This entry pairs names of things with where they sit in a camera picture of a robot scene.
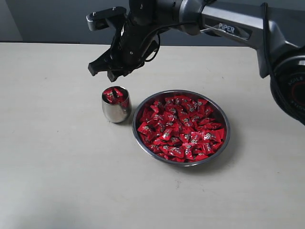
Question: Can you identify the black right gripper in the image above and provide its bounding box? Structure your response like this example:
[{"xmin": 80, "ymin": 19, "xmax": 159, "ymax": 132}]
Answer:
[{"xmin": 88, "ymin": 18, "xmax": 157, "ymax": 83}]

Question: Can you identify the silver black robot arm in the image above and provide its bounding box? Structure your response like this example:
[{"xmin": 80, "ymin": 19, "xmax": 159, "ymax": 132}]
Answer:
[{"xmin": 86, "ymin": 0, "xmax": 305, "ymax": 123}]

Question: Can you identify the stainless steel cup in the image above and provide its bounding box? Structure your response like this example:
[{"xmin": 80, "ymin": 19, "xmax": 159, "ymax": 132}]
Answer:
[{"xmin": 101, "ymin": 86, "xmax": 132, "ymax": 123}]

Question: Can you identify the round stainless steel plate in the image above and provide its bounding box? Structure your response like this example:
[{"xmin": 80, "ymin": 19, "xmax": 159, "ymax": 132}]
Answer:
[{"xmin": 132, "ymin": 90, "xmax": 231, "ymax": 167}]

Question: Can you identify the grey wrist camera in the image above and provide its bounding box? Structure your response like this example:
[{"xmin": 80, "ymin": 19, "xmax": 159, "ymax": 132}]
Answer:
[{"xmin": 86, "ymin": 7, "xmax": 127, "ymax": 31}]

